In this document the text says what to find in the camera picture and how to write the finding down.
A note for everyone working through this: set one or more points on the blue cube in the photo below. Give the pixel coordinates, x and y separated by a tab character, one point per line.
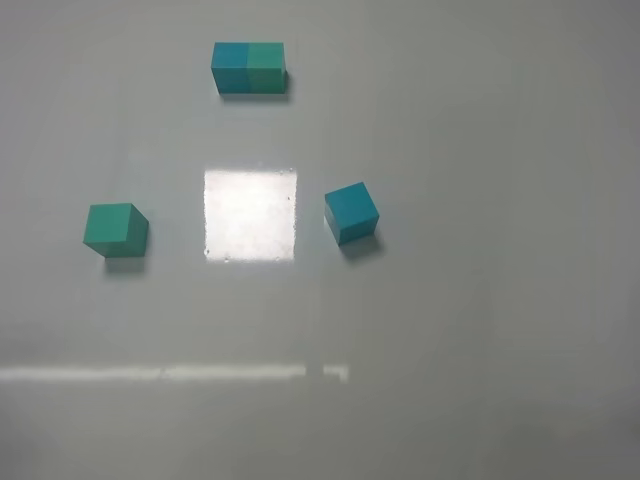
350	213

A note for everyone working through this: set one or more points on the green cube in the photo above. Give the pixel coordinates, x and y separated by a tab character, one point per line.
117	230

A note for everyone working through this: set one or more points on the green template block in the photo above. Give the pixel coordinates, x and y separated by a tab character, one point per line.
266	68

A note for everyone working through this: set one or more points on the blue template block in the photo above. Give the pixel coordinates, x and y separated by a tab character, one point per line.
229	67

